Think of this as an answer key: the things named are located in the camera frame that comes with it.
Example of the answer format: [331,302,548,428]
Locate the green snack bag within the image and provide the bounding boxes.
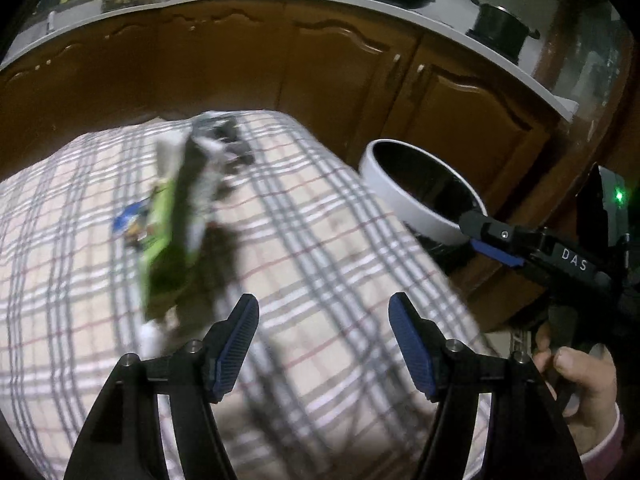
[139,127,223,331]

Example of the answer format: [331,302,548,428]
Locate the blue white wrapper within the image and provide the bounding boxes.
[112,199,153,251]

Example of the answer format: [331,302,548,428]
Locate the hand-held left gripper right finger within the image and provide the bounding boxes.
[388,291,588,480]

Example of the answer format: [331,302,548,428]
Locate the white trash bin black liner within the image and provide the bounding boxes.
[359,139,490,273]

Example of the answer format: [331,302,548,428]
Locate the checked tablecloth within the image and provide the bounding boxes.
[0,109,493,480]

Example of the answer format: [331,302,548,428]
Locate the grey crumpled paper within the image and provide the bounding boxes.
[192,112,256,171]

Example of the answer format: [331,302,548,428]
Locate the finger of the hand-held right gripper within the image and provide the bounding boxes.
[457,210,546,268]

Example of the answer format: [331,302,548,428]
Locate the black cooking pot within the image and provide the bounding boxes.
[469,0,541,58]

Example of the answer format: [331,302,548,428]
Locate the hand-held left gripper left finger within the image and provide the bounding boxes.
[62,293,261,480]

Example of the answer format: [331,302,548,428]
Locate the wooden lower cabinets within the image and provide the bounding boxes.
[0,0,566,331]

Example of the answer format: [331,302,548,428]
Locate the person's right hand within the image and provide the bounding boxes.
[532,322,622,456]

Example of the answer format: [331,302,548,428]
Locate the person's right forearm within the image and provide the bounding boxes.
[580,405,627,476]

